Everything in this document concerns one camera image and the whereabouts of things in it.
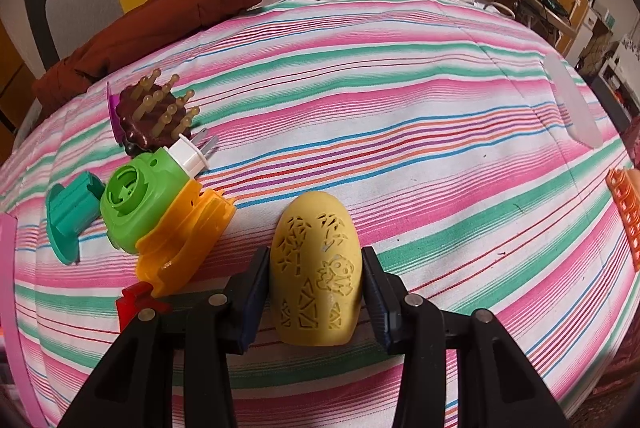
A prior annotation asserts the red puzzle piece block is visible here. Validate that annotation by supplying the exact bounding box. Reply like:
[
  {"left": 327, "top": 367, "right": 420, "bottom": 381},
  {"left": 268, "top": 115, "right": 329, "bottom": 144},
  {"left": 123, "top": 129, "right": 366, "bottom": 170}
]
[{"left": 115, "top": 282, "right": 172, "bottom": 333}]

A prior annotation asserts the orange gear toy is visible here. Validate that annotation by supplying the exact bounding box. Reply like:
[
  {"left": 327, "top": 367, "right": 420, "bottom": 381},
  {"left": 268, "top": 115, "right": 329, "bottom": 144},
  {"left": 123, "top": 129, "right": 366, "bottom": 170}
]
[{"left": 136, "top": 180, "right": 235, "bottom": 298}]

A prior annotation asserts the teal green ribbed cup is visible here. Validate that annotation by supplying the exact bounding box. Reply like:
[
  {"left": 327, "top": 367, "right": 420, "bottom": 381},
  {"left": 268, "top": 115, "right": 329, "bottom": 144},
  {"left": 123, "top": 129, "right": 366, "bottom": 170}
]
[{"left": 46, "top": 171, "right": 105, "bottom": 266}]

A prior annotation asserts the lime green round toy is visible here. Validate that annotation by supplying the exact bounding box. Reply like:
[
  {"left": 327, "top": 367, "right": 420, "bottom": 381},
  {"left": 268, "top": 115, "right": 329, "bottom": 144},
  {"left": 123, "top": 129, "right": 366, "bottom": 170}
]
[{"left": 100, "top": 136, "right": 209, "bottom": 255}]

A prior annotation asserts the yellow perforated egg shell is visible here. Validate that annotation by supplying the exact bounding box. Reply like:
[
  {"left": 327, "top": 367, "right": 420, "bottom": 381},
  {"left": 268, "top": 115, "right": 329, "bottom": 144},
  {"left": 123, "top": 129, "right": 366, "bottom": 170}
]
[{"left": 269, "top": 191, "right": 362, "bottom": 347}]

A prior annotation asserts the brown massage brush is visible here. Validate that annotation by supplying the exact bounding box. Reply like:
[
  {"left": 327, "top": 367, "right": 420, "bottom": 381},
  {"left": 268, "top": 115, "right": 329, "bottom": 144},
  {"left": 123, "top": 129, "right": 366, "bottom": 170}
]
[{"left": 116, "top": 69, "right": 200, "bottom": 157}]

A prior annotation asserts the purple button-top toy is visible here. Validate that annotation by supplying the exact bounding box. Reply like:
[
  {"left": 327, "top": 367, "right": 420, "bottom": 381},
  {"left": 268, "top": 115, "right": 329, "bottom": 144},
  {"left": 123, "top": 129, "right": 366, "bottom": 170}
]
[{"left": 105, "top": 83, "right": 125, "bottom": 147}]

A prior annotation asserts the pink white shallow tray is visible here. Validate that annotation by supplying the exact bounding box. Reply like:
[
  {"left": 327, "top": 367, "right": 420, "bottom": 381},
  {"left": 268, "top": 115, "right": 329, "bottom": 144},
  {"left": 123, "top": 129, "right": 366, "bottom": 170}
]
[{"left": 1, "top": 213, "right": 49, "bottom": 427}]

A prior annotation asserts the orange plastic basket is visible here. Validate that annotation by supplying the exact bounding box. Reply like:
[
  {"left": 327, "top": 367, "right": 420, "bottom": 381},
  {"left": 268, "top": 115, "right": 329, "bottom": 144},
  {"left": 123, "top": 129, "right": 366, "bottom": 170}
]
[{"left": 605, "top": 168, "right": 640, "bottom": 272}]

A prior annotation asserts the striped pink green blanket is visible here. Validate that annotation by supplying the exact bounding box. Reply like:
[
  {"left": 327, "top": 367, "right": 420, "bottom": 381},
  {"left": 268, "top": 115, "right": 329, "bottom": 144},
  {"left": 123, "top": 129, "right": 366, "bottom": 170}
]
[{"left": 1, "top": 0, "right": 639, "bottom": 425}]

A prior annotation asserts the black rolled mat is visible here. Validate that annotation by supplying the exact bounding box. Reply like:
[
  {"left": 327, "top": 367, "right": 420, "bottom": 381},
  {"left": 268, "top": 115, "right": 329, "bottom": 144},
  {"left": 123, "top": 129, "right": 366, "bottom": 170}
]
[{"left": 24, "top": 0, "right": 60, "bottom": 70}]

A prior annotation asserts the rust brown quilted jacket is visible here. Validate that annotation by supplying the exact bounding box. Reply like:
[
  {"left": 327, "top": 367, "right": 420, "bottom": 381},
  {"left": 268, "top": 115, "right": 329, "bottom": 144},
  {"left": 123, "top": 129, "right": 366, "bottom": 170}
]
[{"left": 32, "top": 0, "right": 262, "bottom": 116}]

